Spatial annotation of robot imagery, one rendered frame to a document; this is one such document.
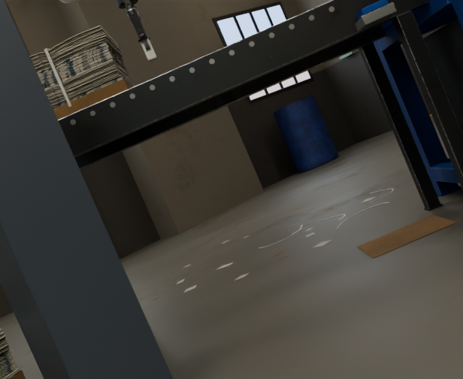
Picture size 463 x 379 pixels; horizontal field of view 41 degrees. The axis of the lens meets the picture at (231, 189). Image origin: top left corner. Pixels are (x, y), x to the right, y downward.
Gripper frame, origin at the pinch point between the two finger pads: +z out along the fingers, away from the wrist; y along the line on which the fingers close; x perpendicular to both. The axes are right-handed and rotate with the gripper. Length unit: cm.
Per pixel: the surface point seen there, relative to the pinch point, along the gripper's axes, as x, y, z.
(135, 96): -8.1, 22.6, 15.9
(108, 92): -16.2, 14.0, 10.2
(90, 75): -19.3, 13.9, 3.0
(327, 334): 15, 61, 93
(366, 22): 61, 32, 24
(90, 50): -16.1, 13.7, -4.1
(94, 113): -21.4, 23.0, 15.6
